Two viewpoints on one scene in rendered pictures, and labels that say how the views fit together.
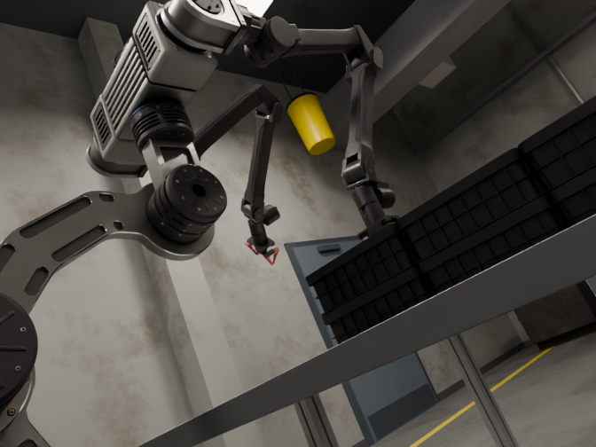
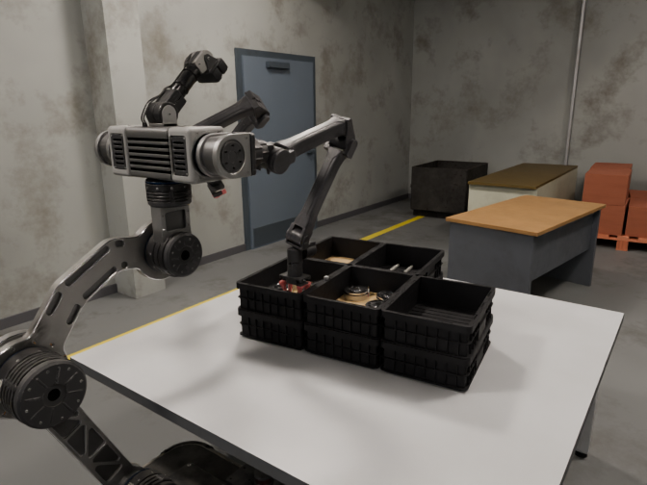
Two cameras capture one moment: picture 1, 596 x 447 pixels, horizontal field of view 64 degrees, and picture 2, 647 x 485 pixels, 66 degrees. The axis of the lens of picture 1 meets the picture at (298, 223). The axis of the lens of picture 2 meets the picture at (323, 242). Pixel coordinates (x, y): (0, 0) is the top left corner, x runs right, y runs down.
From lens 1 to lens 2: 1.11 m
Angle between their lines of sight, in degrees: 34
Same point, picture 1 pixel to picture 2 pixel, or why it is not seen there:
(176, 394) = (91, 177)
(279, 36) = (278, 167)
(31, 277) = (70, 312)
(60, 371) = not seen: outside the picture
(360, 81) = (330, 165)
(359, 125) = (313, 205)
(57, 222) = (86, 268)
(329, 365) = (228, 446)
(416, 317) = (265, 465)
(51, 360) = not seen: outside the picture
